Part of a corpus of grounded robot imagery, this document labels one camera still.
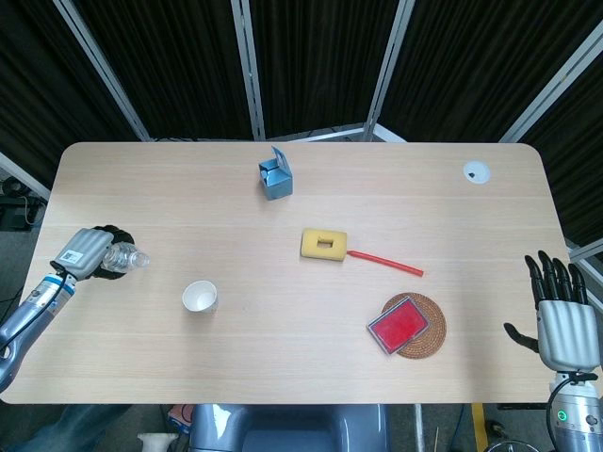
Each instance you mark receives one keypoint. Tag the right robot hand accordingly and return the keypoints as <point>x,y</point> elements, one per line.
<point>567,334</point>

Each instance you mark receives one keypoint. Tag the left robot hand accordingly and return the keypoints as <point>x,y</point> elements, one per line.
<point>82,252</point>

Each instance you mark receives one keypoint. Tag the transparent plastic water bottle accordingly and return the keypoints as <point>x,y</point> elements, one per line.
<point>126,258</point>

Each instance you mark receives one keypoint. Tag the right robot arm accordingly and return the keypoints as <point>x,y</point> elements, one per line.
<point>579,419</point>

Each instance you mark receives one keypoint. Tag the white paper cup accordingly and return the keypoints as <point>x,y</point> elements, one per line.
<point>200,297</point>

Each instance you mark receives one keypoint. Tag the black electronic equipment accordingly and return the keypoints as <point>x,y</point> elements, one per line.
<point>14,209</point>

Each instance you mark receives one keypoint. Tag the round woven rattan coaster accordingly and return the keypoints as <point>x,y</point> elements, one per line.
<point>435,329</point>

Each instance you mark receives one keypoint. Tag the red card in clear case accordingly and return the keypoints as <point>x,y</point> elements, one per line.
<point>398,326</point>

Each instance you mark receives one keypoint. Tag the dark pleated partition panel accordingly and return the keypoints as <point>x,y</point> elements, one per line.
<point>579,155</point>
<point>320,61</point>
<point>471,61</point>
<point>184,66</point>
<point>33,85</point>

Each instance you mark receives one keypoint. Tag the blue denim cloth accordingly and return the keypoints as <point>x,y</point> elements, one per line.
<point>75,426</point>

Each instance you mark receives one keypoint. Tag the orange printed package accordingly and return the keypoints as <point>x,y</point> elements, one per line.
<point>180,418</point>

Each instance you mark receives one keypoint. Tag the red plastic stick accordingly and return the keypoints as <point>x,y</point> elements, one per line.
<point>386,260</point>

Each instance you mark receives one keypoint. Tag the white plastic object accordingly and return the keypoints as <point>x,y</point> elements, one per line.
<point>158,442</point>

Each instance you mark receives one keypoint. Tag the blue open cardboard box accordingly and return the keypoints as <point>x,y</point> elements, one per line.
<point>278,183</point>

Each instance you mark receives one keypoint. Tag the yellow sponge with hole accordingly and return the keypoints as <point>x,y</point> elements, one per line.
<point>311,246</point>

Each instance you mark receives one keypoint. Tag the grey robot torso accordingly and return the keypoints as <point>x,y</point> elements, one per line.
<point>287,428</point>

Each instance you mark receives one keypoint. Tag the silver partition post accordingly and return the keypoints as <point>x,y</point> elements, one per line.
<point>388,66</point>
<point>586,252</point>
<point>101,66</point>
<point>249,70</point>
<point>551,80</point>
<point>23,175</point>

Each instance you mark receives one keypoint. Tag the silver partition base rail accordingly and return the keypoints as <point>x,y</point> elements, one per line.
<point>330,133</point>

